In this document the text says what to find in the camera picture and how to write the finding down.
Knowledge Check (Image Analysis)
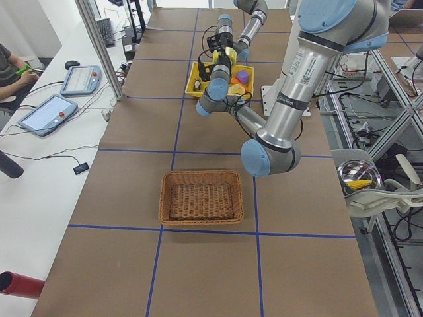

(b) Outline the black cylinder handle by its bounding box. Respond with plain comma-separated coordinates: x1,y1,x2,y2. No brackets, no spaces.
0,151,24,179

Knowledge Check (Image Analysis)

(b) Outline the black keyboard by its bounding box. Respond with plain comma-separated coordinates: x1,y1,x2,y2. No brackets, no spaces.
96,18,115,47

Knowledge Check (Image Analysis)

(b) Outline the toy croissant bread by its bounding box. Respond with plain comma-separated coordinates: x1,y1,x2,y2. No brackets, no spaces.
228,84,245,96

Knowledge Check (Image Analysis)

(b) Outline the purple foam cube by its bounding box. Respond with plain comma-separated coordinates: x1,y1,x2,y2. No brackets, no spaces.
235,69,250,85

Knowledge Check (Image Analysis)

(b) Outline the steel bowl with corn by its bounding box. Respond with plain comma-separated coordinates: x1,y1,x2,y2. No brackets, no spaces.
337,160,383,196

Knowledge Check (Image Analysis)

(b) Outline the seated person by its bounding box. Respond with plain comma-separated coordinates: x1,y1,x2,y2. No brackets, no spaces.
1,44,40,100

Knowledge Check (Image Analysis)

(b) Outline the panda figurine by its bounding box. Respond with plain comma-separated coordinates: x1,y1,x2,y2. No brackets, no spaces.
193,78,203,92

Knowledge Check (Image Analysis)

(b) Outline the far teach pendant tablet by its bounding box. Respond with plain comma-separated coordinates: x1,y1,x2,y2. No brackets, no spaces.
60,65,102,96

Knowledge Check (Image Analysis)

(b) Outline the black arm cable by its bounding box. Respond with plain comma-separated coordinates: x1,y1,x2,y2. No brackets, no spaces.
197,25,219,67
224,92,305,143

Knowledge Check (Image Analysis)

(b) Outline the red cylinder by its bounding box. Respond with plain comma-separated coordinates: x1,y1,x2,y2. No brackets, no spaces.
1,271,45,299

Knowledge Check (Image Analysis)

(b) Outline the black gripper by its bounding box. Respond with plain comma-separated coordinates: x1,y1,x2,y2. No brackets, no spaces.
217,32,233,52
214,54,231,68

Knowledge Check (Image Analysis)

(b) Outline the small black device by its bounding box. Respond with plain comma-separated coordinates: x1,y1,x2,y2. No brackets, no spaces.
73,162,89,175

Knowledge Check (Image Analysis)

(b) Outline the teach pendant tablet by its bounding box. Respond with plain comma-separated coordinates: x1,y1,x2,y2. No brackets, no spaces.
18,94,77,137
60,65,102,96

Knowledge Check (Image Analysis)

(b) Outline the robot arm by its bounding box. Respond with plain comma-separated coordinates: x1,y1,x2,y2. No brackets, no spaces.
215,0,268,61
196,1,391,177

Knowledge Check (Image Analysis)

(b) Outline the orange toy carrot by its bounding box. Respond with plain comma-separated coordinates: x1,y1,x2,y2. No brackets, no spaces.
230,77,249,92

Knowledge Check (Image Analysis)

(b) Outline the yellow plastic basket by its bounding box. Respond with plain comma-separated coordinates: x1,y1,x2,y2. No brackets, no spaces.
185,61,254,98

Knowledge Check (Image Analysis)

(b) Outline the black computer mouse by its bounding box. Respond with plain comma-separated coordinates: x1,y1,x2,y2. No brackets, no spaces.
65,60,81,70

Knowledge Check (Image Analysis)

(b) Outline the yellow tape roll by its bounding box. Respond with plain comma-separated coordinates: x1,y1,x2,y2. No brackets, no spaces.
212,46,237,65

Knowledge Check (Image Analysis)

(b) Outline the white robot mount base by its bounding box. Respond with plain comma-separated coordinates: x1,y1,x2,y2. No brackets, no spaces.
260,0,312,118

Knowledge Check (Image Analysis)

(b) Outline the aluminium frame post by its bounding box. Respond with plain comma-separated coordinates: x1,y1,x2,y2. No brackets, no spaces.
75,0,124,101

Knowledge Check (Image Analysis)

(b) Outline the near teach pendant tablet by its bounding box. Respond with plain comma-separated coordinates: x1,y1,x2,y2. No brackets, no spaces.
18,94,77,137

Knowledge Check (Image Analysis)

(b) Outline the brown wicker basket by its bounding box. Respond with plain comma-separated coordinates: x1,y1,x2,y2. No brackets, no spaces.
159,170,244,225

